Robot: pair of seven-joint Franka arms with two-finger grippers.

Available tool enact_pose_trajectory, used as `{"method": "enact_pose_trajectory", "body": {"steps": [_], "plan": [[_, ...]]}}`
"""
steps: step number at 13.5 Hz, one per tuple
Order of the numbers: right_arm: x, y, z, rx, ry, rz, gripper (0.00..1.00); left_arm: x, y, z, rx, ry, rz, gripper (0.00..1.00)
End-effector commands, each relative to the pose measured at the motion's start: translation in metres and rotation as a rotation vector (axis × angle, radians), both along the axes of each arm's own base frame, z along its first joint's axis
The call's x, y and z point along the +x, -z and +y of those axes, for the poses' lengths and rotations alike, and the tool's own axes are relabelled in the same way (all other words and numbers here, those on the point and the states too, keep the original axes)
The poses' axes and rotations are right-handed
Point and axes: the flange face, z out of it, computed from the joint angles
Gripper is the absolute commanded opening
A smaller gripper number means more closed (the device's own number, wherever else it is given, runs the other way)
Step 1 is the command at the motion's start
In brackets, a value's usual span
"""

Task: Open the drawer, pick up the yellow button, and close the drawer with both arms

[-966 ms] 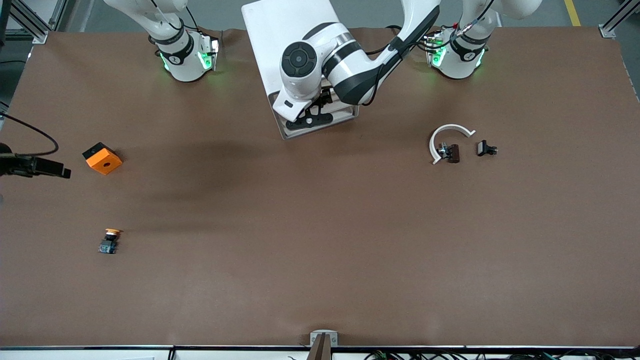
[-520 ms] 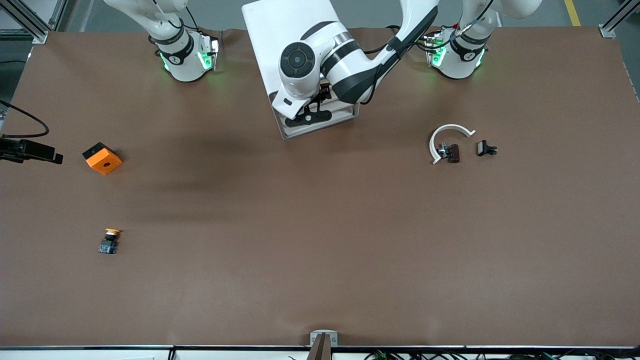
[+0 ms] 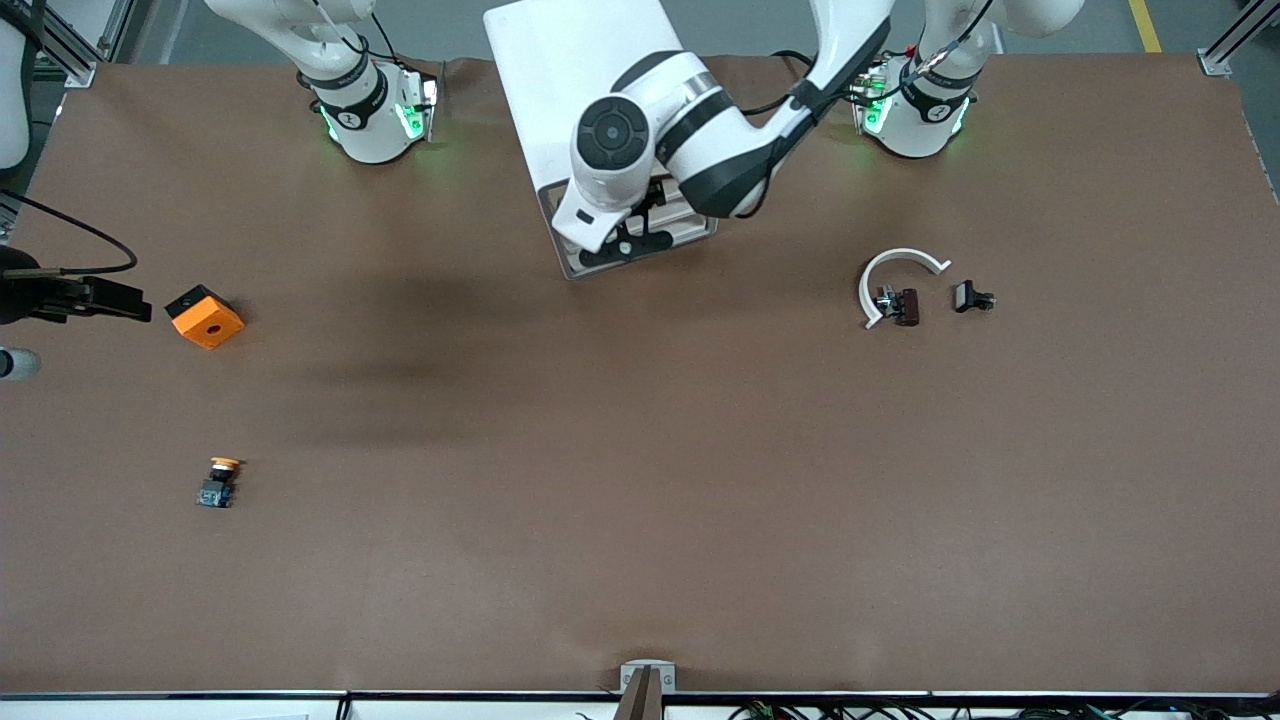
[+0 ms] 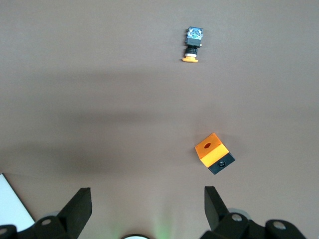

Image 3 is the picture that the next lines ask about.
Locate orange-capped push button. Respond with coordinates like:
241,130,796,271
196,456,244,510

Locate beige plastic drawer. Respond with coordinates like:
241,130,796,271
566,214,720,278

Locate white drawer cabinet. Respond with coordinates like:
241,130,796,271
484,0,721,282

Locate orange box with hole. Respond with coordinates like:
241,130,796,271
164,284,247,352

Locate brown table mat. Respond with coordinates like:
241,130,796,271
0,52,1280,696

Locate white curved plastic part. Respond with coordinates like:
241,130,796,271
858,247,954,332

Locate small brown electrical component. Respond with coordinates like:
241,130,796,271
874,286,922,329

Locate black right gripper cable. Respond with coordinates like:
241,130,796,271
0,188,138,276

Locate black arm base cable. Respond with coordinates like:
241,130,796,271
745,48,863,116

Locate aluminium frame profile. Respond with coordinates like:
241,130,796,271
1198,0,1280,77
30,0,136,89

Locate aluminium camera post bracket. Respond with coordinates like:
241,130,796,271
619,659,677,720

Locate thin black cables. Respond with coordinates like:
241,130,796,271
725,698,931,720

